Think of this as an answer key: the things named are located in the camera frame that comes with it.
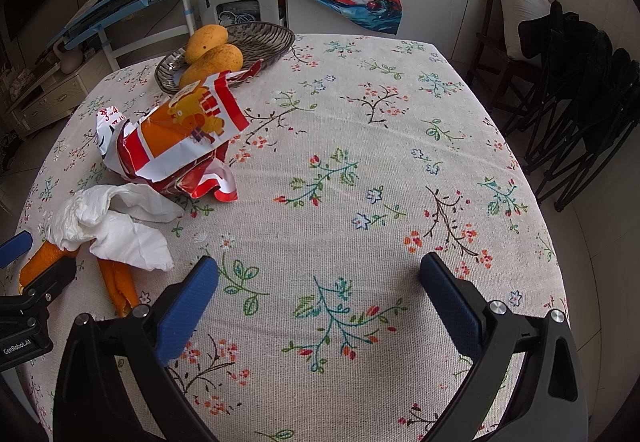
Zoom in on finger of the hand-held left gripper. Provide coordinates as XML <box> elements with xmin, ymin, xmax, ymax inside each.
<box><xmin>20</xmin><ymin>255</ymin><xmax>77</xmax><ymax>319</ymax></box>
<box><xmin>0</xmin><ymin>230</ymin><xmax>33</xmax><ymax>269</ymax></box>

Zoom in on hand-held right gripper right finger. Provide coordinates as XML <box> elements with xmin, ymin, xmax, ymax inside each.
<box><xmin>418</xmin><ymin>251</ymin><xmax>589</xmax><ymax>442</ymax></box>

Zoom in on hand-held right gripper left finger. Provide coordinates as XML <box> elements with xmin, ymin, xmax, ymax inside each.
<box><xmin>52</xmin><ymin>255</ymin><xmax>220</xmax><ymax>442</ymax></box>

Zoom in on long orange peel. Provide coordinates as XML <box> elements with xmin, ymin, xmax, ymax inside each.
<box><xmin>19</xmin><ymin>239</ymin><xmax>81</xmax><ymax>293</ymax></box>

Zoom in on curved orange peel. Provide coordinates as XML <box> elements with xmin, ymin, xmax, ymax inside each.
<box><xmin>99</xmin><ymin>258</ymin><xmax>141</xmax><ymax>319</ymax></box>

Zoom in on long white tissue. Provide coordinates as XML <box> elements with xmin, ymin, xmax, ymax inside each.
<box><xmin>47</xmin><ymin>184</ymin><xmax>186</xmax><ymax>273</ymax></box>

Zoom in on white red snack packet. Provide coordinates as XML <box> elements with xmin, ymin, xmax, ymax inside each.
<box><xmin>94</xmin><ymin>105</ymin><xmax>132</xmax><ymax>171</ymax></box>

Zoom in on white television cabinet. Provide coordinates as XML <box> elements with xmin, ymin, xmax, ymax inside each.
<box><xmin>0</xmin><ymin>49</ymin><xmax>114</xmax><ymax>133</ymax></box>

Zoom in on floral tablecloth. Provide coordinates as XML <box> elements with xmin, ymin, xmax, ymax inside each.
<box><xmin>15</xmin><ymin>32</ymin><xmax>572</xmax><ymax>442</ymax></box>

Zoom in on red orange snack bag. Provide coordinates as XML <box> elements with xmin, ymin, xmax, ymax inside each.
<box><xmin>107</xmin><ymin>60</ymin><xmax>264</xmax><ymax>203</ymax></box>

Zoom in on beige vase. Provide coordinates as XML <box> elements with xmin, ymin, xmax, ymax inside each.
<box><xmin>52</xmin><ymin>38</ymin><xmax>84</xmax><ymax>75</ymax></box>

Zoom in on dark wooden chair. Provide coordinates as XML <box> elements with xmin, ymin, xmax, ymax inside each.
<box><xmin>465</xmin><ymin>0</ymin><xmax>542</xmax><ymax>111</ymax></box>

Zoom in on yellow mango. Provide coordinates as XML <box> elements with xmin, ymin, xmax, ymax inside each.
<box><xmin>178</xmin><ymin>44</ymin><xmax>245</xmax><ymax>88</ymax></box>
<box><xmin>184</xmin><ymin>24</ymin><xmax>229</xmax><ymax>65</ymax></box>

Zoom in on black folding chair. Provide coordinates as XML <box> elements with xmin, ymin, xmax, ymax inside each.
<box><xmin>500</xmin><ymin>0</ymin><xmax>640</xmax><ymax>213</ymax></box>

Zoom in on woven basket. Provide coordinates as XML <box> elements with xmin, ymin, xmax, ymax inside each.
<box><xmin>154</xmin><ymin>20</ymin><xmax>296</xmax><ymax>95</ymax></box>

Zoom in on white pillow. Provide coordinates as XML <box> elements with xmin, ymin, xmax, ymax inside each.
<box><xmin>485</xmin><ymin>0</ymin><xmax>552</xmax><ymax>61</ymax></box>

